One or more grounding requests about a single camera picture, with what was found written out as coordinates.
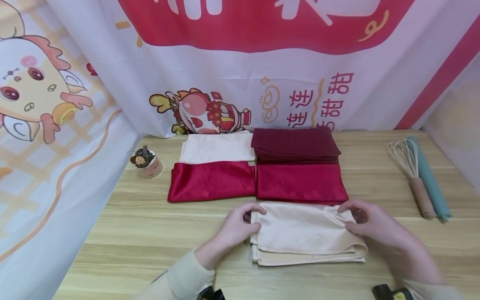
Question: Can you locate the folded bright red satin cloth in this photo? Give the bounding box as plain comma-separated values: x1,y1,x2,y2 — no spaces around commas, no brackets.
255,163,349,205
167,161,257,203

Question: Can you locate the teal rolled mat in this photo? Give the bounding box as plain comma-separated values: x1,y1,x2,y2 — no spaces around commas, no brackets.
407,135,453,223

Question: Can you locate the person's left forearm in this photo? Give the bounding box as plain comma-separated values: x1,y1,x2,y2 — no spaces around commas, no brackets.
133,247,218,300

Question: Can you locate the small potted plant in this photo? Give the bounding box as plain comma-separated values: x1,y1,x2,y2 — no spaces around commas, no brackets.
128,146,164,179

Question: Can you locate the person's right forearm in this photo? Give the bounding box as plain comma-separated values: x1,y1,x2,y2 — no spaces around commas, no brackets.
390,237,468,300

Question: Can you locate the person's left hand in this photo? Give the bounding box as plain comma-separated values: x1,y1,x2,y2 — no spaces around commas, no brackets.
195,202,268,271

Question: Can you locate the cream satin cloth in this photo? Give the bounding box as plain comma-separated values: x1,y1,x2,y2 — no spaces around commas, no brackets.
249,201,369,267

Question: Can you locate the black wrist band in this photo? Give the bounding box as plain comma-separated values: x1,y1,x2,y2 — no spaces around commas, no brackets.
372,284,414,300
197,283,226,300

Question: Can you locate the folded white satin cloth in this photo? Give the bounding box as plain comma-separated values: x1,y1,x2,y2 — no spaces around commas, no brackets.
178,132,256,164

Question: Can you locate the whisk with wooden handle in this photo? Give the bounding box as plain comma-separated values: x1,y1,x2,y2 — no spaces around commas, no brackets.
387,139,438,220

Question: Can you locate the person's right hand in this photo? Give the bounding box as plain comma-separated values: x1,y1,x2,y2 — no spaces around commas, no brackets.
337,200,418,262

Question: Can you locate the folded dark red cloth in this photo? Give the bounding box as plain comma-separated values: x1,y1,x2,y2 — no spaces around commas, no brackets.
250,127,342,165

